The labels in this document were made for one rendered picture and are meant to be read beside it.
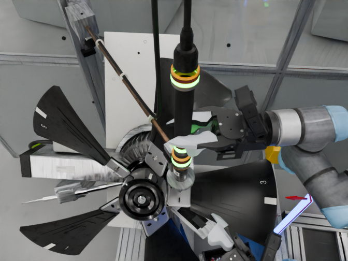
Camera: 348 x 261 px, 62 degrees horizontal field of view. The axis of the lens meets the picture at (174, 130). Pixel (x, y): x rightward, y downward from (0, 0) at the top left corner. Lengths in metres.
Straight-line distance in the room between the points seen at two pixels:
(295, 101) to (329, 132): 1.00
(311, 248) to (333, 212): 1.25
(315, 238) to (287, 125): 1.40
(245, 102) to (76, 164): 0.61
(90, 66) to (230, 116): 0.81
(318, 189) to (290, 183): 1.60
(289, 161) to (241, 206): 0.18
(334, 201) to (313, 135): 0.14
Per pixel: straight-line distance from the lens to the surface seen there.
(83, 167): 0.94
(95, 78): 1.32
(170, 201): 0.79
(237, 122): 0.57
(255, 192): 0.82
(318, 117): 0.63
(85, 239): 0.98
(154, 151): 0.78
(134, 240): 1.93
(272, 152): 1.06
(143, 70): 0.95
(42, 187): 2.30
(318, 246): 1.94
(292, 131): 0.60
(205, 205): 0.79
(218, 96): 0.67
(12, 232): 2.26
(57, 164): 0.97
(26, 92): 1.79
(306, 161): 0.69
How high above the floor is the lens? 1.92
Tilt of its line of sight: 55 degrees down
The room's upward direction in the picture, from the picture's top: straight up
